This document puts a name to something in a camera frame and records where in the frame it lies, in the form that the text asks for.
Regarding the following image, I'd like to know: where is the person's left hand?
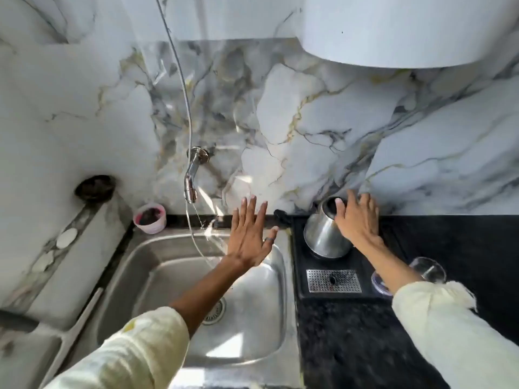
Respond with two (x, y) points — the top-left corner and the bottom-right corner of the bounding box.
(226, 195), (280, 273)

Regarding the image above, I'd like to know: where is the person's right hand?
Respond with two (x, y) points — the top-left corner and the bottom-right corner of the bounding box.
(335, 189), (386, 251)

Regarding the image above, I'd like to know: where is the steel pot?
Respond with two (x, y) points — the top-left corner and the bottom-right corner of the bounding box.
(303, 196), (354, 259)

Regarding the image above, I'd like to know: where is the person's left forearm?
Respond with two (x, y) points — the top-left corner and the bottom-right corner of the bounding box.
(42, 255), (260, 389)

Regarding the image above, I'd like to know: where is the person's right forearm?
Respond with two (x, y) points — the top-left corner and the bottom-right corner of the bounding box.
(356, 239), (519, 389)

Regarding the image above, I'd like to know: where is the black drip tray base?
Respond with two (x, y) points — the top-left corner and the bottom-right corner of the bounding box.
(291, 215), (408, 301)

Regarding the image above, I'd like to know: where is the steel drip grate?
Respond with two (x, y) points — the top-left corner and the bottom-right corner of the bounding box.
(306, 269), (362, 294)

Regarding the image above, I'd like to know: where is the clear round lid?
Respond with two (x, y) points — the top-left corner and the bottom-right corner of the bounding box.
(371, 270), (395, 297)

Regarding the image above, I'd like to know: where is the round sink drain strainer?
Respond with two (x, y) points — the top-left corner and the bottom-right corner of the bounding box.
(201, 297), (227, 326)

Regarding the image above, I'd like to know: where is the pink plastic cup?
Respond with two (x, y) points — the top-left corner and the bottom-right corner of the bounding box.
(133, 203), (167, 235)

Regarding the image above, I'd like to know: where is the stainless steel sink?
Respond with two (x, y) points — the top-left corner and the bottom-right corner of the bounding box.
(75, 227), (301, 389)

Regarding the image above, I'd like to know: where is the dark round dish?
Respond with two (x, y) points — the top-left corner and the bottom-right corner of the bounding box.
(74, 174), (117, 204)

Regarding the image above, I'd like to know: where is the white oval soap piece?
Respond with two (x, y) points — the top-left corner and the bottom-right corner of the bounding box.
(55, 228), (78, 250)

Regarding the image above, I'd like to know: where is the chrome wall tap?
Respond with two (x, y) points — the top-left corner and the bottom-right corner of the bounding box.
(184, 146), (211, 204)

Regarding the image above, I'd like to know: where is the thin grey hose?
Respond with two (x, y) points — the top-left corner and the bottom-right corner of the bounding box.
(154, 0), (193, 151)

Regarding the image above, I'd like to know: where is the white window frame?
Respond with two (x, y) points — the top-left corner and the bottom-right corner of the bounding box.
(38, 287), (105, 389)

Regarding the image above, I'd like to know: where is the grey handle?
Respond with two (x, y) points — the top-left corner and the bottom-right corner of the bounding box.
(0, 309), (40, 334)

